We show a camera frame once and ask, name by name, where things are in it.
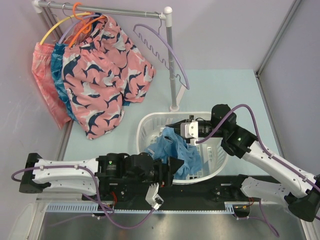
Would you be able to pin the purple hanger with shorts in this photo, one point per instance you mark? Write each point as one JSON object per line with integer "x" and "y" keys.
{"x": 74, "y": 24}

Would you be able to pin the yellow plastic hanger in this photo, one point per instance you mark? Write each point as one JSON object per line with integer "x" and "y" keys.
{"x": 57, "y": 25}

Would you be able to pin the white slotted cable duct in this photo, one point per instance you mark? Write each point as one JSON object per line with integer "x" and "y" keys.
{"x": 94, "y": 208}

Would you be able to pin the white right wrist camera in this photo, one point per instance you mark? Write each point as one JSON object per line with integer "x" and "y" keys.
{"x": 189, "y": 130}

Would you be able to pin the light blue shorts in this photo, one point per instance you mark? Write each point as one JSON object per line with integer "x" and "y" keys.
{"x": 169, "y": 144}

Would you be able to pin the orange plastic hanger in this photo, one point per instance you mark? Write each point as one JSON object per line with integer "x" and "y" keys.
{"x": 86, "y": 26}

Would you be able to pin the blue patterned shorts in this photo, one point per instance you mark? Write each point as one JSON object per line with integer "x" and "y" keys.
{"x": 56, "y": 72}

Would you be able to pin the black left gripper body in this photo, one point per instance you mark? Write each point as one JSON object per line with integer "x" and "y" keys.
{"x": 162, "y": 178}

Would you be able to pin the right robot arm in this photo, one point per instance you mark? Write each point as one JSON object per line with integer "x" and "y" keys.
{"x": 296, "y": 189}

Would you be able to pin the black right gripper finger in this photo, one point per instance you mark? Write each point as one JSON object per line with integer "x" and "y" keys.
{"x": 175, "y": 125}
{"x": 179, "y": 131}

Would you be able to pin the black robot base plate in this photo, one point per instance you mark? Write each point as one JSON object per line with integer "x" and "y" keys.
{"x": 206, "y": 195}

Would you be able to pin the pink tie-dye shorts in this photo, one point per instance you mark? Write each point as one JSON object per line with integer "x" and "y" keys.
{"x": 41, "y": 70}

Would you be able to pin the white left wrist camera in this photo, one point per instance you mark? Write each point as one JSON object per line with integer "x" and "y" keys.
{"x": 153, "y": 198}

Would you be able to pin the metal clothes rack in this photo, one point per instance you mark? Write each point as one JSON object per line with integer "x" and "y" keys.
{"x": 43, "y": 8}

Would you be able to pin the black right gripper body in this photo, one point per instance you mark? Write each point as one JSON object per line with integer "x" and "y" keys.
{"x": 207, "y": 129}

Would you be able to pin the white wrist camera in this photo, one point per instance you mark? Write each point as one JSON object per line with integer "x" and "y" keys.
{"x": 189, "y": 130}
{"x": 153, "y": 198}

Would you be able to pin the white plastic laundry basket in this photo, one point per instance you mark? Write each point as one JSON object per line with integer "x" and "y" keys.
{"x": 213, "y": 157}

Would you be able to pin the pink shark print shorts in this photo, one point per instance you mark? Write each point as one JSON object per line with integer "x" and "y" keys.
{"x": 101, "y": 73}

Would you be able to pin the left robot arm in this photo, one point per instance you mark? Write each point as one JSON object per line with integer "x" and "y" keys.
{"x": 97, "y": 176}

